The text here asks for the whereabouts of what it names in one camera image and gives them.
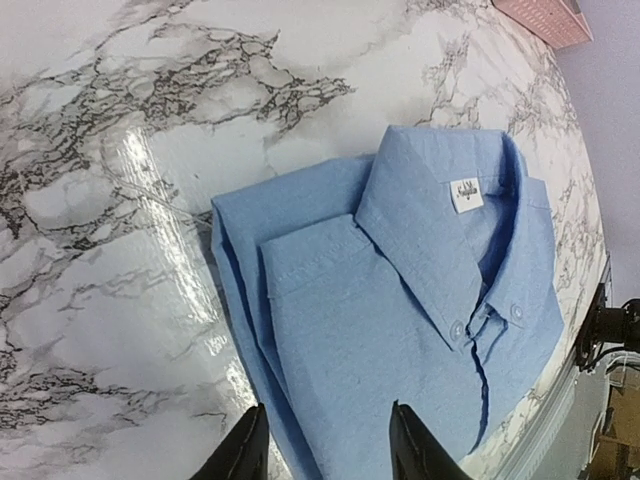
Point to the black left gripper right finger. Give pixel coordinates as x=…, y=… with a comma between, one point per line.
x=415, y=453

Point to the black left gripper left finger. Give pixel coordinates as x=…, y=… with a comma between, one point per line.
x=243, y=453

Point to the light blue shirt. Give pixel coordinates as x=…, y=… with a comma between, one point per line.
x=421, y=273

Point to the pink perforated plastic basket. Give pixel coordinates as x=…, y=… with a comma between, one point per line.
x=559, y=23

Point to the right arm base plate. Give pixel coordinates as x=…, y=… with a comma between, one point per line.
x=607, y=330

